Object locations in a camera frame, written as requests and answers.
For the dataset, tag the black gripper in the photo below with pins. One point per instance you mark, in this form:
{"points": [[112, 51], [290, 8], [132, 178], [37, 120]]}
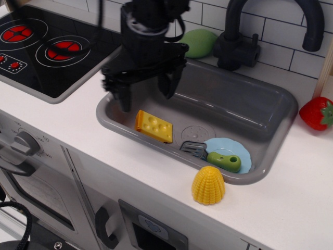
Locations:
{"points": [[144, 54]]}

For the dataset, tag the green handled grey spatula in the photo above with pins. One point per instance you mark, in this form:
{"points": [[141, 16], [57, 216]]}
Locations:
{"points": [[231, 163]]}

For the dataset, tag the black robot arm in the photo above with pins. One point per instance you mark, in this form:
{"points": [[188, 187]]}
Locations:
{"points": [[154, 14]]}

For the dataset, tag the grey plastic sink basin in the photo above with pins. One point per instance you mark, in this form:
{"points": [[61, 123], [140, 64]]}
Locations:
{"points": [[210, 102]]}

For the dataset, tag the light blue plate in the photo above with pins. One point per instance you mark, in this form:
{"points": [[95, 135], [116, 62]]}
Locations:
{"points": [[226, 146]]}

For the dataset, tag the yellow toy cheese wedge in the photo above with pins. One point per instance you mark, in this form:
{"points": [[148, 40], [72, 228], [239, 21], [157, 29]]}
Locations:
{"points": [[154, 127]]}

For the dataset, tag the green toy lime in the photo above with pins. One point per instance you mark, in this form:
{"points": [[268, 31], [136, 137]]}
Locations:
{"points": [[200, 43]]}

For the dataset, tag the black toy faucet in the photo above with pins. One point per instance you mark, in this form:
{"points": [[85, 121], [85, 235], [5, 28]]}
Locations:
{"points": [[233, 52]]}

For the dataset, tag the black toy stovetop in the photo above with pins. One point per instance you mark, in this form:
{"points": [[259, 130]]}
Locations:
{"points": [[28, 65]]}

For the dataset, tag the yellow toy corn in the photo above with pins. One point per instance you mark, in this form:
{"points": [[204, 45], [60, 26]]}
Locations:
{"points": [[208, 187]]}

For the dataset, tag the grey oven knob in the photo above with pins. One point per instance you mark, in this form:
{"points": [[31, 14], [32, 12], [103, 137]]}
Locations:
{"points": [[25, 144]]}

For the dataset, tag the grey toy oven door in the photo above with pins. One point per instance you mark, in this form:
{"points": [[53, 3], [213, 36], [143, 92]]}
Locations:
{"points": [[49, 196]]}

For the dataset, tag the grey dishwasher panel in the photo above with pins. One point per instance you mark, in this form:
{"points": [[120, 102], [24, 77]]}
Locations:
{"points": [[146, 232]]}

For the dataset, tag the red toy strawberry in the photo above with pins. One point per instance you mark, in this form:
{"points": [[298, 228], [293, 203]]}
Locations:
{"points": [[317, 113]]}

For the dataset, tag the dark grey cabinet handle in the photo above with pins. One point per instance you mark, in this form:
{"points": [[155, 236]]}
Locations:
{"points": [[101, 218]]}

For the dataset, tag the grey oven door handle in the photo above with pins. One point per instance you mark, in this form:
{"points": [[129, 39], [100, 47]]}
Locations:
{"points": [[17, 165]]}

